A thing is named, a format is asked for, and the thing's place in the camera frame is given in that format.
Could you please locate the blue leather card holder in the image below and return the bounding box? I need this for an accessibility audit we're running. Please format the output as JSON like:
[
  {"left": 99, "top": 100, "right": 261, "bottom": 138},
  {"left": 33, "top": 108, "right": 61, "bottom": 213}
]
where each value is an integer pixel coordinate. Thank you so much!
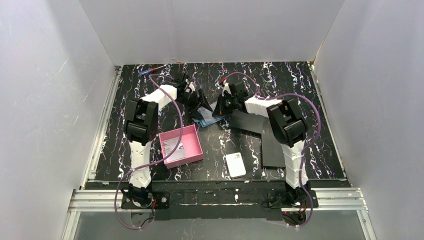
[{"left": 193, "top": 107, "right": 229, "bottom": 128}]

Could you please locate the pink plastic tray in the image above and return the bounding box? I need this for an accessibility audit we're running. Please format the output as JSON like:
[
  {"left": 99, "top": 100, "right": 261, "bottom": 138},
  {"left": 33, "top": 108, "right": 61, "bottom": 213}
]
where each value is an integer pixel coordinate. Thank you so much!
[{"left": 158, "top": 124, "right": 204, "bottom": 169}]

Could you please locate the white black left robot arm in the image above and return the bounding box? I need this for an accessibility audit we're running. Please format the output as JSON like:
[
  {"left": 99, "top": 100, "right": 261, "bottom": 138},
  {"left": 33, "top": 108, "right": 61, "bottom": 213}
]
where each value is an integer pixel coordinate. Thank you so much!
[{"left": 121, "top": 72, "right": 212, "bottom": 208}]

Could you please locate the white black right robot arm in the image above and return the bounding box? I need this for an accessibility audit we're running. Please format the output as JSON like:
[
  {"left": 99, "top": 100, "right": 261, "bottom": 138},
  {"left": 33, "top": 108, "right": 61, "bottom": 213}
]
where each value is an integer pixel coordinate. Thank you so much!
[{"left": 212, "top": 79, "right": 310, "bottom": 207}]

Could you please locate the loose VIP card in tray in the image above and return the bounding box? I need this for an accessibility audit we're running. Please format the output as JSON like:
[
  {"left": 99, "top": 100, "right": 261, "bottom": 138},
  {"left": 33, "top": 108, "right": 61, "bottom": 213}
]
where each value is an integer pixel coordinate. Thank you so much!
[{"left": 163, "top": 137, "right": 184, "bottom": 154}]

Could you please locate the stack of grey cards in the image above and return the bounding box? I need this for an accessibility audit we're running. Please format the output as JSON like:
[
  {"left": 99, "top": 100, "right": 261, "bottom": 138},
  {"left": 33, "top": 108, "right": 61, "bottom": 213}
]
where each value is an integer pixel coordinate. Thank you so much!
[{"left": 166, "top": 148, "right": 186, "bottom": 161}]

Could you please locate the white small box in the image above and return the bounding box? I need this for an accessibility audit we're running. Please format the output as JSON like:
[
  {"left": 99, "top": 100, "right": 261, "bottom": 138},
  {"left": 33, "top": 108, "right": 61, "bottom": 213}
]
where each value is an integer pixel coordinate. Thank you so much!
[{"left": 225, "top": 152, "right": 246, "bottom": 179}]

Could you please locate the flat black rectangular box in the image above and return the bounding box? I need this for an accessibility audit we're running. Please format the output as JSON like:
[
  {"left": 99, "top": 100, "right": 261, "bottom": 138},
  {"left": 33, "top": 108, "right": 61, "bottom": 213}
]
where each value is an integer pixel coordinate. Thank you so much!
[{"left": 261, "top": 133, "right": 286, "bottom": 169}]

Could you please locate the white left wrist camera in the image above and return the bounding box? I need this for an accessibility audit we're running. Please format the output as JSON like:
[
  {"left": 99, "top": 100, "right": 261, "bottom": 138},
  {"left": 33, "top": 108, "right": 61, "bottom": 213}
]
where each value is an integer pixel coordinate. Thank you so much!
[{"left": 185, "top": 82, "right": 197, "bottom": 93}]

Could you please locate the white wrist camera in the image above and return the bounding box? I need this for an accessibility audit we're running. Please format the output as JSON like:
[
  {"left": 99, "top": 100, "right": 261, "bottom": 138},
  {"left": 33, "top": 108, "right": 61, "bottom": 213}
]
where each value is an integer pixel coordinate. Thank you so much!
[
  {"left": 220, "top": 77, "right": 232, "bottom": 96},
  {"left": 185, "top": 82, "right": 197, "bottom": 93}
]

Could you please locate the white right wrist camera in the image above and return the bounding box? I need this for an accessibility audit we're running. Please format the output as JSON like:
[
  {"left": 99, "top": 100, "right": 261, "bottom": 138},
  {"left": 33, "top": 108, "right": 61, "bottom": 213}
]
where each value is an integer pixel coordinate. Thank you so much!
[{"left": 220, "top": 77, "right": 232, "bottom": 96}]

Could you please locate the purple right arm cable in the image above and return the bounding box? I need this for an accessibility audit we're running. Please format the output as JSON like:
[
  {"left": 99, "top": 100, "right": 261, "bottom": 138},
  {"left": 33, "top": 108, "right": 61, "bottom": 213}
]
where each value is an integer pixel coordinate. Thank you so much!
[{"left": 223, "top": 72, "right": 322, "bottom": 229}]

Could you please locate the blue red handled screwdriver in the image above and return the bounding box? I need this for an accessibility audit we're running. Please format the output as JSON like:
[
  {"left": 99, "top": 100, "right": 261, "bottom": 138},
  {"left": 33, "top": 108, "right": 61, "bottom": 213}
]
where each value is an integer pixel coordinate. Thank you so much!
[{"left": 138, "top": 65, "right": 165, "bottom": 77}]

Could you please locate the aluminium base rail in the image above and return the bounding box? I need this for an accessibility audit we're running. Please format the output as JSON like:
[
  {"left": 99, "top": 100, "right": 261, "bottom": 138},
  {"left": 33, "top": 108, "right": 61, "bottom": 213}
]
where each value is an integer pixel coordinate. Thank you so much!
[{"left": 62, "top": 187, "right": 376, "bottom": 240}]

